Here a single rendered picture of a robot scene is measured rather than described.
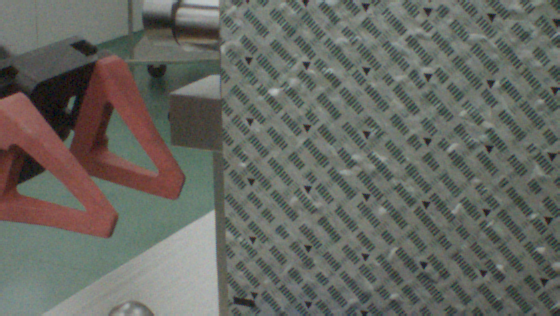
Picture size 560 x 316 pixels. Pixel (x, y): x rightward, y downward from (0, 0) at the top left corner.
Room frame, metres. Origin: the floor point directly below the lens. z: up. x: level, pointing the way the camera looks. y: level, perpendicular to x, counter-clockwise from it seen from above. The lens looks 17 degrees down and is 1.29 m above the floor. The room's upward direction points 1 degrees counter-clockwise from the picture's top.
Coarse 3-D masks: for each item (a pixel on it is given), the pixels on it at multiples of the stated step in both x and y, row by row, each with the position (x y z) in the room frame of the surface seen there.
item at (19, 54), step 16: (0, 48) 0.59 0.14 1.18; (16, 48) 0.59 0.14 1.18; (48, 48) 0.60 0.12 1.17; (80, 48) 0.62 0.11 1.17; (96, 48) 0.62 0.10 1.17; (0, 64) 0.56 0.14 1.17; (0, 80) 0.56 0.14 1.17; (0, 96) 0.56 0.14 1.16; (48, 112) 0.62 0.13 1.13; (64, 112) 0.63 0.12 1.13; (64, 128) 0.63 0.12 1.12
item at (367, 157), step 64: (256, 64) 0.54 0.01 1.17; (320, 64) 0.53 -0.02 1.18; (384, 64) 0.51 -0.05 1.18; (448, 64) 0.50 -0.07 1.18; (512, 64) 0.49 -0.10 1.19; (256, 128) 0.54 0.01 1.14; (320, 128) 0.53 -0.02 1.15; (384, 128) 0.51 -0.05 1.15; (448, 128) 0.50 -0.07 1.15; (512, 128) 0.49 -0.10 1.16; (256, 192) 0.54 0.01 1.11; (320, 192) 0.53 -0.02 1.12; (384, 192) 0.51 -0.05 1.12; (448, 192) 0.50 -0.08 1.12; (512, 192) 0.48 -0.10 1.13; (256, 256) 0.54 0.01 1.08; (320, 256) 0.53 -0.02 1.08; (384, 256) 0.51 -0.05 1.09; (448, 256) 0.50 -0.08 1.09; (512, 256) 0.48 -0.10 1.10
